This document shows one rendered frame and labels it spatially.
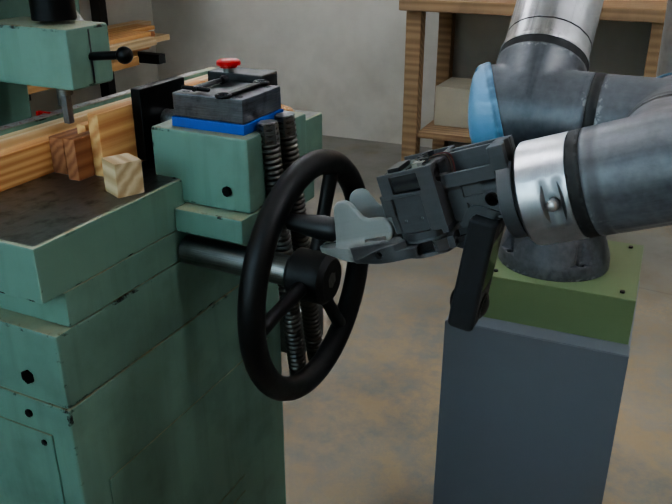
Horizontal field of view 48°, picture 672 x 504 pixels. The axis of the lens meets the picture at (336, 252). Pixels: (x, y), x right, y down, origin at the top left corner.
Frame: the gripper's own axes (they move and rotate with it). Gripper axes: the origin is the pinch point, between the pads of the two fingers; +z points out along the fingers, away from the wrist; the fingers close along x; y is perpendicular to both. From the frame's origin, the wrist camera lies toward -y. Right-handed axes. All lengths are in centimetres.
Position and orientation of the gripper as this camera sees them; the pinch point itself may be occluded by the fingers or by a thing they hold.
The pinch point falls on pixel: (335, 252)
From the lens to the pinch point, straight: 75.8
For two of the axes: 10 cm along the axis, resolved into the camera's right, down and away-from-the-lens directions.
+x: -4.4, 3.6, -8.2
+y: -3.1, -9.2, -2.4
